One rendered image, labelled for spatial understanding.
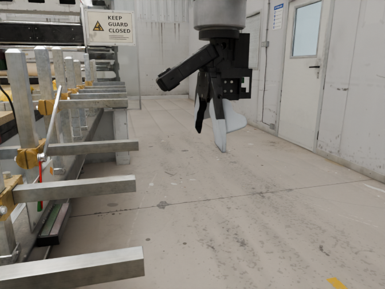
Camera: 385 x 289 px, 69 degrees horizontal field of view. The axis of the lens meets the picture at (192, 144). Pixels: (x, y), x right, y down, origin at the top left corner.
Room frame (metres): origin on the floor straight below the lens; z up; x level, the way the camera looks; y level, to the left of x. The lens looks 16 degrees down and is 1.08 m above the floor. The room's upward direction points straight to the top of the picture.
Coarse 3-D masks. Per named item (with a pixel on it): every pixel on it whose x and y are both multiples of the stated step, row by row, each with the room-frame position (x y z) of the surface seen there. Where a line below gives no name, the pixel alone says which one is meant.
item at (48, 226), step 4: (56, 204) 0.72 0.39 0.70; (60, 204) 0.72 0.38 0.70; (56, 208) 0.70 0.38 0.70; (52, 212) 0.68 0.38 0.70; (56, 212) 0.68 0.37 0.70; (52, 216) 0.65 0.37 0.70; (56, 216) 0.66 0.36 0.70; (48, 220) 0.63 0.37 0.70; (52, 220) 0.63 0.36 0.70; (48, 224) 0.62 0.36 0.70; (52, 224) 0.62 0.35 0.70; (44, 228) 0.60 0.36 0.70; (48, 228) 0.60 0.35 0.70; (44, 232) 0.58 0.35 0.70; (48, 232) 0.58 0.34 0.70; (40, 236) 0.57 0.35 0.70
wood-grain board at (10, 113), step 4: (4, 88) 2.36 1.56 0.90; (8, 88) 2.36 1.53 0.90; (36, 88) 2.36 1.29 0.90; (0, 112) 1.12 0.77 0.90; (4, 112) 1.12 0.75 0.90; (8, 112) 1.12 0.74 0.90; (12, 112) 1.12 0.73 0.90; (0, 116) 1.02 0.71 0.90; (4, 116) 1.04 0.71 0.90; (8, 116) 1.08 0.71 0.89; (12, 116) 1.11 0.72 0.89; (0, 120) 1.00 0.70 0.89; (4, 120) 1.03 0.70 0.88; (8, 120) 1.07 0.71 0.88; (0, 124) 0.99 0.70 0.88
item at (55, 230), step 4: (64, 204) 0.72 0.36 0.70; (68, 204) 0.72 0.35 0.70; (64, 208) 0.70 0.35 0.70; (60, 212) 0.68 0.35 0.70; (64, 212) 0.68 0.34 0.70; (60, 216) 0.65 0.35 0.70; (64, 216) 0.66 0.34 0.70; (56, 220) 0.63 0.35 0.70; (60, 220) 0.63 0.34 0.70; (56, 224) 0.62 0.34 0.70; (60, 224) 0.62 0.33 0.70; (52, 228) 0.60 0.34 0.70; (56, 228) 0.60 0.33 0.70; (52, 232) 0.58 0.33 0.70; (56, 232) 0.58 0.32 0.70
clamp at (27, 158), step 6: (42, 138) 0.82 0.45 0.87; (42, 144) 0.76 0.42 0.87; (18, 150) 0.70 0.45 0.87; (24, 150) 0.69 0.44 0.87; (30, 150) 0.70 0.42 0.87; (36, 150) 0.71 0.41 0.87; (42, 150) 0.75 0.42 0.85; (18, 156) 0.68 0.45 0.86; (24, 156) 0.69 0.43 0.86; (30, 156) 0.69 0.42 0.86; (36, 156) 0.70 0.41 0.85; (18, 162) 0.68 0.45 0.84; (24, 162) 0.69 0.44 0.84; (30, 162) 0.69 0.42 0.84; (36, 162) 0.69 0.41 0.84; (42, 162) 0.73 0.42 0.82; (24, 168) 0.69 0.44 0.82; (30, 168) 0.69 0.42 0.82
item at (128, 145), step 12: (60, 144) 0.78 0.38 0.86; (72, 144) 0.78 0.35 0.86; (84, 144) 0.79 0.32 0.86; (96, 144) 0.79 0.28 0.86; (108, 144) 0.80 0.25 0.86; (120, 144) 0.81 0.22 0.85; (132, 144) 0.82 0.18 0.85; (0, 156) 0.74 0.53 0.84; (12, 156) 0.74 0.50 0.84; (48, 156) 0.76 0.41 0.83
